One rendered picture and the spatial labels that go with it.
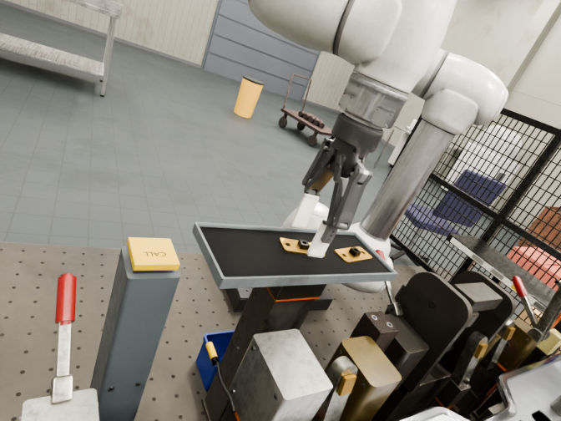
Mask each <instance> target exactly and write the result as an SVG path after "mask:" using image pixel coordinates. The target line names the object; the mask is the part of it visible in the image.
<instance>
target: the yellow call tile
mask: <svg viewBox="0 0 561 421"><path fill-rule="evenodd" d="M127 246H128V250H129V256H130V260H131V264H132V268H133V271H177V270H179V260H178V257H177V256H176V253H175V250H174V247H173V244H172V242H171V240H170V239H164V238H141V237H129V238H128V240H127Z"/></svg>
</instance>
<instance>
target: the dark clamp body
mask: <svg viewBox="0 0 561 421"><path fill-rule="evenodd" d="M386 315H387V316H388V318H389V319H390V320H391V321H392V322H393V323H394V325H395V326H396V327H397V328H398V329H399V332H398V333H397V335H396V336H395V337H394V339H393V340H392V342H391V343H390V345H389V346H388V348H387V350H386V351H385V352H384V354H385V355H386V356H387V358H388V359H389V360H390V362H391V363H392V365H393V366H394V367H395V368H396V370H397V371H398V372H399V373H400V374H401V376H402V380H401V381H400V383H399V384H398V385H397V386H396V387H395V389H394V390H398V389H399V388H400V386H401V385H402V384H403V382H404V381H405V380H406V378H407V377H408V375H409V374H410V373H411V371H412V370H413V369H414V368H415V367H416V366H417V364H418V363H419V361H420V360H421V359H422V357H423V356H424V354H425V353H426V352H427V350H428V349H429V346H428V345H427V344H426V342H425V341H424V340H423V339H422V338H421V337H420V336H419V335H418V334H417V332H416V331H415V330H414V329H413V328H412V327H411V326H410V325H409V324H408V323H407V321H406V320H405V319H404V318H403V317H402V316H397V317H396V316H394V315H393V314H386ZM394 390H393V391H394Z"/></svg>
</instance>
